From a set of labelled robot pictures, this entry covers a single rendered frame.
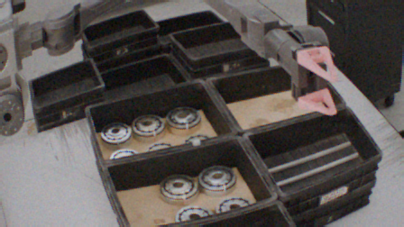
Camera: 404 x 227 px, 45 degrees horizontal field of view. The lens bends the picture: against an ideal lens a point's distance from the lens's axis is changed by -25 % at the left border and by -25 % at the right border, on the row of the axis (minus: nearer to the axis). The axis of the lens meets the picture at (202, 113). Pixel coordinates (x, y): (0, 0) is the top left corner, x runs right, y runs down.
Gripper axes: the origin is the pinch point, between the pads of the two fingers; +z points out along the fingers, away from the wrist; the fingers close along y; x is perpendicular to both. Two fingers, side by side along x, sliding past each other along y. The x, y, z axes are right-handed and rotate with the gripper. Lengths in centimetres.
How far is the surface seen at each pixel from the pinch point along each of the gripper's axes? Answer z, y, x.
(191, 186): -55, 59, 5
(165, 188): -57, 59, 12
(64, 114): -159, 92, 27
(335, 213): -31, 71, -32
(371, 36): -145, 84, -144
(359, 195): -31, 68, -42
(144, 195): -59, 62, 18
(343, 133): -57, 63, -50
